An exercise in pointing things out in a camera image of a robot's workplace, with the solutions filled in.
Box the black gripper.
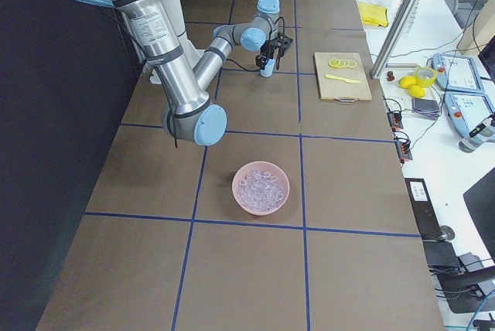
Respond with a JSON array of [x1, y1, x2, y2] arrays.
[[255, 33, 293, 69]]

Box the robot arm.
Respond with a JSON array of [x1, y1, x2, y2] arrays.
[[75, 0, 292, 146]]

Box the light blue paper cup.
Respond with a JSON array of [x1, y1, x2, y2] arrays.
[[260, 67, 275, 77]]

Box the clear ice cubes pile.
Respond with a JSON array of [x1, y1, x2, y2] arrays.
[[234, 169, 287, 214]]

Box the lemon slice nearest board centre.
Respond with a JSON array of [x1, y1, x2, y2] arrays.
[[328, 59, 338, 68]]

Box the bamboo cutting board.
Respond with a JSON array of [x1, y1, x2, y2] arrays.
[[314, 52, 372, 103]]

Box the lemon slice nearest board edge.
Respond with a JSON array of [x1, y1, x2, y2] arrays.
[[345, 60, 357, 68]]

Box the yellow plastic knife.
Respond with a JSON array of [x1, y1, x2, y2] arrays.
[[325, 74, 361, 84]]

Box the yellow cloth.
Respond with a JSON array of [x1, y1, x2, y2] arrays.
[[357, 2, 389, 28]]

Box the pink bowl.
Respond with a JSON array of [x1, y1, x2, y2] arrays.
[[231, 161, 290, 216]]

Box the whole yellow lemon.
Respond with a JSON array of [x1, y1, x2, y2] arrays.
[[398, 75, 416, 89], [408, 84, 425, 99]]

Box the upper black orange adapter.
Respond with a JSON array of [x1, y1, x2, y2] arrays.
[[387, 111, 404, 131]]

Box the black orange adapter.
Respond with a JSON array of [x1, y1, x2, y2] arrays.
[[393, 131, 413, 165], [387, 111, 404, 131]]

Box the yellow tape roll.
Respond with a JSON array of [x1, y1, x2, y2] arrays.
[[414, 67, 437, 88]]

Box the lower black orange adapter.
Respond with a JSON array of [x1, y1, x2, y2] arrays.
[[393, 131, 413, 165]]

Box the purple grey notebook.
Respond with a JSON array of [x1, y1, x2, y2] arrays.
[[411, 97, 442, 120]]

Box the upper teach pendant tablet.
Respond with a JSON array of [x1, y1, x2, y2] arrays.
[[432, 53, 485, 93]]

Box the teach pendant tablet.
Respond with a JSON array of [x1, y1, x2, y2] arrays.
[[432, 53, 485, 93], [444, 91, 494, 137]]

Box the lower teach pendant tablet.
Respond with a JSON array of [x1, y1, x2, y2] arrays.
[[444, 91, 494, 137]]

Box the computer monitor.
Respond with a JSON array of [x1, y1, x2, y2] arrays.
[[436, 170, 494, 314]]

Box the aluminium frame post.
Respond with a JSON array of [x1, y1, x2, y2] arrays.
[[370, 0, 419, 79]]

